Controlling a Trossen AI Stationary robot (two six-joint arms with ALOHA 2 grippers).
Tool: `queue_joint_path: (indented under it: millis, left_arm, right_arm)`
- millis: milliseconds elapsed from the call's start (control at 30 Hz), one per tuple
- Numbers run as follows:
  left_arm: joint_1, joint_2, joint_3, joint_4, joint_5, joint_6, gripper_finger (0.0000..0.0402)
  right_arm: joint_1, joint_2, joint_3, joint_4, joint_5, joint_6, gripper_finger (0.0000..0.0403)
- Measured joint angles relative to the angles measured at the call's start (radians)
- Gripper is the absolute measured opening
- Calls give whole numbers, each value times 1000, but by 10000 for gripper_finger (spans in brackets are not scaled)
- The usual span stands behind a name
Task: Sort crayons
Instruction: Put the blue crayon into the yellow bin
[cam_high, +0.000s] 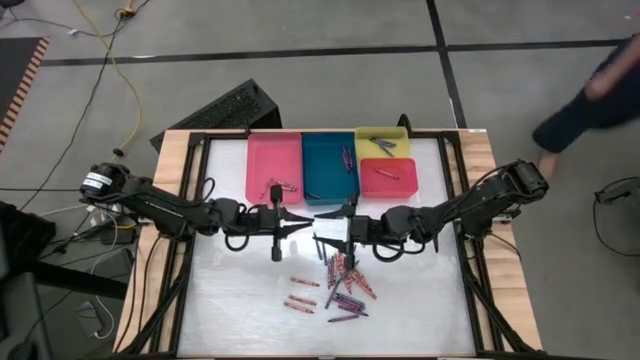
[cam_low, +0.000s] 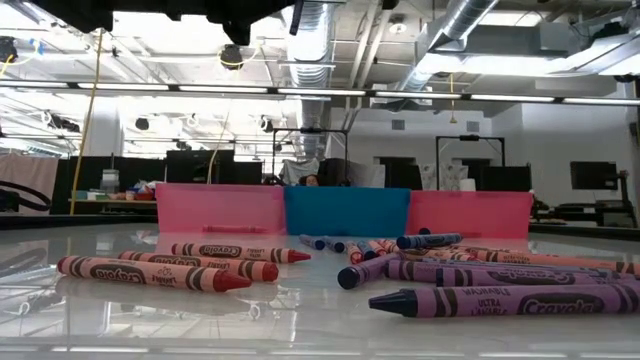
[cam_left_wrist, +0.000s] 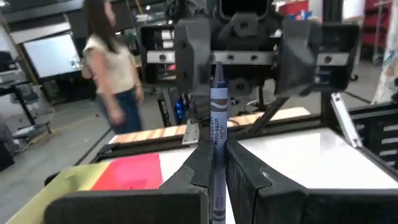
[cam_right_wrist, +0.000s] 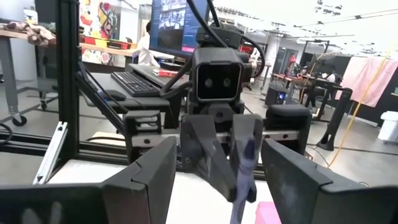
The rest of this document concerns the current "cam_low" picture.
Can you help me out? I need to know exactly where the black partition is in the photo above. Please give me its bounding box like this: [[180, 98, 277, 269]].
[[52, 149, 265, 216]]

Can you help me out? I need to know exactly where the clear plastic container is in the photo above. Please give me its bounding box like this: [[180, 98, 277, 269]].
[[100, 168, 122, 194]]

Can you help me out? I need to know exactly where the long ceiling light bar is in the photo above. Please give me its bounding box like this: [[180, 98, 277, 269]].
[[0, 79, 640, 107]]

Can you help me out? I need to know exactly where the wooden side table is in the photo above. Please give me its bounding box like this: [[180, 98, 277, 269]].
[[68, 197, 158, 207]]

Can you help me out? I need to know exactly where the pale pink curtain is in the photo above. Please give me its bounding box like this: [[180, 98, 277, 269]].
[[0, 151, 61, 216]]

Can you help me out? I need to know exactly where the large pink plastic bin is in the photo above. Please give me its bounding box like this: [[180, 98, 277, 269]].
[[154, 182, 287, 236]]

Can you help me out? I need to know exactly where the white cloth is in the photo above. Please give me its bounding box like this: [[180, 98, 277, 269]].
[[277, 157, 322, 188]]

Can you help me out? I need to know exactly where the blue plastic bin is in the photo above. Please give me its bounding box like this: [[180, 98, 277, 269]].
[[283, 186, 412, 238]]

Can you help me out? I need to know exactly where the purple crayon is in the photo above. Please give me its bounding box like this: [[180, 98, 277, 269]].
[[368, 283, 640, 320], [336, 252, 401, 291], [384, 259, 640, 289]]

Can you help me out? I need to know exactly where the small red plastic bin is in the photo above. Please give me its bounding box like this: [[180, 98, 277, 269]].
[[407, 189, 534, 240]]

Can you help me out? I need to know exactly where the black monitor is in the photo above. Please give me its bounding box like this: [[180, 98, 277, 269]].
[[569, 160, 619, 192]]

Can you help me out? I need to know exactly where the black monitor stand desk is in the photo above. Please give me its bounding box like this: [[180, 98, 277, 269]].
[[532, 169, 640, 230]]

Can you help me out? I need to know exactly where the silver ventilation duct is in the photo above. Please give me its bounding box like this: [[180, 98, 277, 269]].
[[279, 0, 336, 161], [394, 0, 501, 101]]

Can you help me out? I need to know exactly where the black frame rig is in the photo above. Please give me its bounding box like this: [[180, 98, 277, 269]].
[[270, 127, 350, 187], [435, 133, 507, 192]]

